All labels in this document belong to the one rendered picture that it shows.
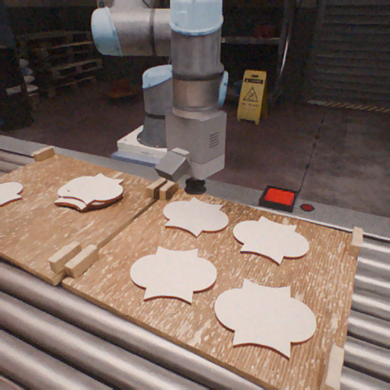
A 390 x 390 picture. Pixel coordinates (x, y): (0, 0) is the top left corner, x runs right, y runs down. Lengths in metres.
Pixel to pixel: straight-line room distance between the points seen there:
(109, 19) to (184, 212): 0.37
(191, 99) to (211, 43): 0.08
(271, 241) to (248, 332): 0.20
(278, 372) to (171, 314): 0.16
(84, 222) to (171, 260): 0.22
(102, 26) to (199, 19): 0.20
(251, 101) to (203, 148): 3.63
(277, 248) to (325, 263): 0.08
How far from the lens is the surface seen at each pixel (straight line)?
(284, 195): 0.77
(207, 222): 0.63
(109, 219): 0.67
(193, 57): 0.50
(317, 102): 5.23
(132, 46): 0.62
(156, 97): 1.05
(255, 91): 4.14
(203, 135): 0.52
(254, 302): 0.49
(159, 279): 0.51
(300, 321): 0.48
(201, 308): 0.49
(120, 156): 1.11
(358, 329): 0.55
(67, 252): 0.57
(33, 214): 0.74
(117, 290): 0.52
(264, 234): 0.61
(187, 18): 0.50
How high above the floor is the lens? 1.31
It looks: 32 degrees down
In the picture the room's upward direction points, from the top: straight up
